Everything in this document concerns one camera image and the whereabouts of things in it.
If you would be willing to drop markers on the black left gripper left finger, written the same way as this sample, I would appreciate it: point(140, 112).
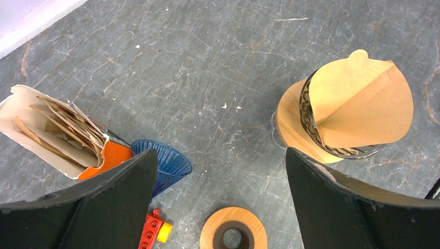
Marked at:
point(105, 211)

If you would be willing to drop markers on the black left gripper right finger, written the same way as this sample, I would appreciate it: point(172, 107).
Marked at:
point(338, 211)

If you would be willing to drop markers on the blue plastic dripper cone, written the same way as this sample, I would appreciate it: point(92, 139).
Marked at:
point(172, 164)

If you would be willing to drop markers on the brown paper coffee filter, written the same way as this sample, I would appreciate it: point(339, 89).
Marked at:
point(358, 101)

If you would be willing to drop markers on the orange coffee filter box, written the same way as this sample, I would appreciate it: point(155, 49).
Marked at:
point(115, 150)

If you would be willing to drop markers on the glass dripper with wooden collar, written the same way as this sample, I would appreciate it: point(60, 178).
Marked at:
point(297, 132)

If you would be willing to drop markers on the red toy brick car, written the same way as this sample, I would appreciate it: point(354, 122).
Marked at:
point(155, 229)

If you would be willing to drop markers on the brown filters in box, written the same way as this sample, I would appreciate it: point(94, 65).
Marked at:
point(66, 134)

